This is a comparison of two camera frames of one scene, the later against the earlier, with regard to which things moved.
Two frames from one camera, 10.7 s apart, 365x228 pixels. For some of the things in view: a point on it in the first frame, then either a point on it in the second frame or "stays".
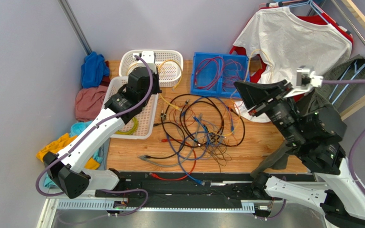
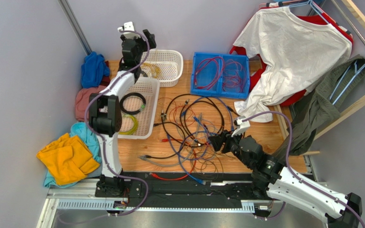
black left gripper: [156, 89] to [151, 39]
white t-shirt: [288, 41] stays
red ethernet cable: [197, 67] stays
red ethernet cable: [215, 77] stays
